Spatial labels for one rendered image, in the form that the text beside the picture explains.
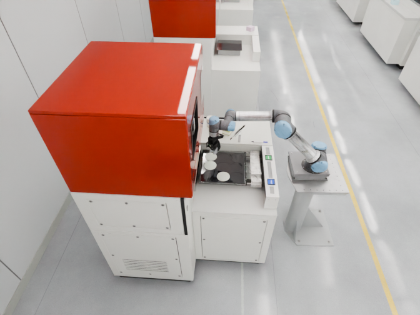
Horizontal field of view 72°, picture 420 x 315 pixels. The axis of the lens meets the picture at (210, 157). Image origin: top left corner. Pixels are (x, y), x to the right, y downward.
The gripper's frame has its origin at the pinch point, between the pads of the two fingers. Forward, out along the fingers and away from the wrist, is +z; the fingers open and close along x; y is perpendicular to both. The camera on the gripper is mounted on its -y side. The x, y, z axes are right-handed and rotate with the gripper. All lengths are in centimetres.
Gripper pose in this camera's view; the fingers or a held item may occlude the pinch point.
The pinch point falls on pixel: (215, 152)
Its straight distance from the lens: 234.3
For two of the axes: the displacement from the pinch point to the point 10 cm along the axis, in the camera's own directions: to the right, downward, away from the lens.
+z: 0.1, 7.2, 6.9
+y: -6.1, 5.6, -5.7
